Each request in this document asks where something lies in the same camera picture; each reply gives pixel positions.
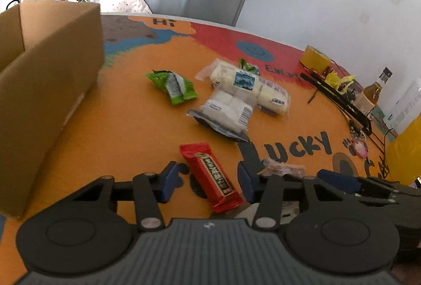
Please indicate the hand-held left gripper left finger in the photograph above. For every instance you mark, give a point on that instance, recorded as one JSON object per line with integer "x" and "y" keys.
{"x": 169, "y": 181}

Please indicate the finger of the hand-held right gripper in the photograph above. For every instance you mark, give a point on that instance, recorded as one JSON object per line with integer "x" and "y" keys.
{"x": 340, "y": 180}

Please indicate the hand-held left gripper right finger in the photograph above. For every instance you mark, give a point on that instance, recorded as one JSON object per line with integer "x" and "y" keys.
{"x": 247, "y": 183}

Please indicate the clear small wrapper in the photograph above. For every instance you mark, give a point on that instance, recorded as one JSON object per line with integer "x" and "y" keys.
{"x": 283, "y": 169}

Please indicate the red snack bar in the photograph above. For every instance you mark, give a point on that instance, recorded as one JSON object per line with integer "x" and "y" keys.
{"x": 210, "y": 173}

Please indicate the white bread packet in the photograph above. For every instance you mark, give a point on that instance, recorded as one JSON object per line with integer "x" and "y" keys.
{"x": 227, "y": 110}

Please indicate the green white snack packet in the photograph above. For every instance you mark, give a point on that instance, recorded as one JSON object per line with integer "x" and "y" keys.
{"x": 171, "y": 85}

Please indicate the long white roll cake packet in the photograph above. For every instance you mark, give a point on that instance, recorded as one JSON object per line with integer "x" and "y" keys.
{"x": 250, "y": 87}

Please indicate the small teal green packet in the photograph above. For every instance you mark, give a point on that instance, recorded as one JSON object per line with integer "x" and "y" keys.
{"x": 248, "y": 67}

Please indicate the brown cardboard box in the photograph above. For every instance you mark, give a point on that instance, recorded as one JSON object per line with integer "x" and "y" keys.
{"x": 49, "y": 90}

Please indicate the orange juice bottle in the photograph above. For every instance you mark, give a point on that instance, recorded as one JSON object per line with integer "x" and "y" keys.
{"x": 408, "y": 153}

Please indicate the printed cat table mat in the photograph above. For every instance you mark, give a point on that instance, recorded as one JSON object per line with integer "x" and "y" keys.
{"x": 131, "y": 127}

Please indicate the glass bottle amber liquid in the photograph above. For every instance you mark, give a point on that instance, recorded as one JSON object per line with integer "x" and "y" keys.
{"x": 371, "y": 97}

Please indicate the white ribbed unit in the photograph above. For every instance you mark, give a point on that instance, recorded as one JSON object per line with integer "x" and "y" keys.
{"x": 406, "y": 104}

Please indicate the yellow green packet bundle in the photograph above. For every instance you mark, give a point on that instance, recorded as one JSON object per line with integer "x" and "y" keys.
{"x": 335, "y": 79}

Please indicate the yellow tape roll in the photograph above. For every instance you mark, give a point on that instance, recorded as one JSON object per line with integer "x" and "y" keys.
{"x": 314, "y": 59}

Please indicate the white dotted pillow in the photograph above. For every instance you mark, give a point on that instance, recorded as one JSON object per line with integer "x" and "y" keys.
{"x": 125, "y": 2}

